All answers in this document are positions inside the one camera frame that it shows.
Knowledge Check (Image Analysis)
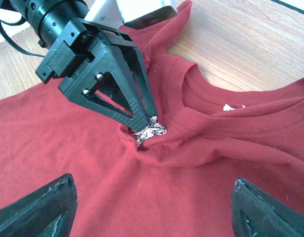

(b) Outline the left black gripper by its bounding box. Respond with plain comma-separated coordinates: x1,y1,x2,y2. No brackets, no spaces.
36,18,157,130

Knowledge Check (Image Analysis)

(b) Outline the red t-shirt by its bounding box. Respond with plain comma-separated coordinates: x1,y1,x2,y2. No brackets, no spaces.
0,0,304,237

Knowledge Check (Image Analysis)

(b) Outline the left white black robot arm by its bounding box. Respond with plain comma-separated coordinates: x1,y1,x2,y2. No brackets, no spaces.
0,0,157,131

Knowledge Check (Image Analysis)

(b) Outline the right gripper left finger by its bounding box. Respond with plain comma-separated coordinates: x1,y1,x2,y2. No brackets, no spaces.
0,173,78,237

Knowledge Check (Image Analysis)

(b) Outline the silver rhinestone brooch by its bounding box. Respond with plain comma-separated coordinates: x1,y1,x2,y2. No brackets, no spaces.
131,116,167,147

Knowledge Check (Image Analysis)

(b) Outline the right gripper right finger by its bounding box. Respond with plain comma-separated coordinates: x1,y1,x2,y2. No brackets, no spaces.
231,178,304,237

